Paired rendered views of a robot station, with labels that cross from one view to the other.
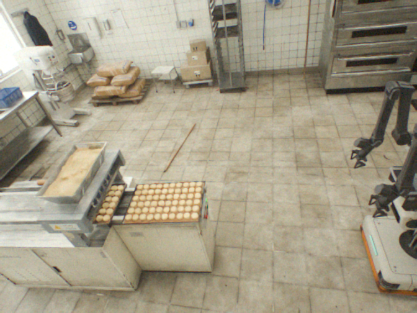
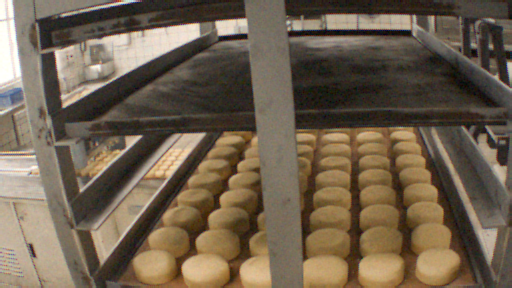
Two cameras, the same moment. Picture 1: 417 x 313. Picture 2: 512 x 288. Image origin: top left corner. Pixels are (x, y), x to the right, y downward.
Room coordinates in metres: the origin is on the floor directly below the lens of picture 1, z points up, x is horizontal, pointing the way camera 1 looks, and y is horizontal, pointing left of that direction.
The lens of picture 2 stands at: (-0.94, 0.07, 1.79)
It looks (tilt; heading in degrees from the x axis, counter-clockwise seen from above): 19 degrees down; 359
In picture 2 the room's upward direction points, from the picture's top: 5 degrees counter-clockwise
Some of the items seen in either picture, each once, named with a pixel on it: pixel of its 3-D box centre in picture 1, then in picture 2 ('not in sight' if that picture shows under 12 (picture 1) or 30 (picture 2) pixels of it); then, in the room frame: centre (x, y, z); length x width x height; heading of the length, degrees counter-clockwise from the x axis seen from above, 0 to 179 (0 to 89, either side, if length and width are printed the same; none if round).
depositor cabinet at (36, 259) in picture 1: (74, 236); (54, 230); (1.65, 1.44, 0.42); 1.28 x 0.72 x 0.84; 77
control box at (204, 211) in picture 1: (204, 210); not in sight; (1.35, 0.13, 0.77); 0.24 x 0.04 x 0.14; 167
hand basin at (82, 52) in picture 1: (81, 49); (101, 61); (6.16, 2.24, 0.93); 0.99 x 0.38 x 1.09; 72
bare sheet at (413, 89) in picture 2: not in sight; (305, 57); (-0.28, -0.02, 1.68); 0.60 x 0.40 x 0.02; 167
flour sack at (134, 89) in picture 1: (133, 87); not in sight; (5.44, 1.31, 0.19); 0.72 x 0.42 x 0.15; 167
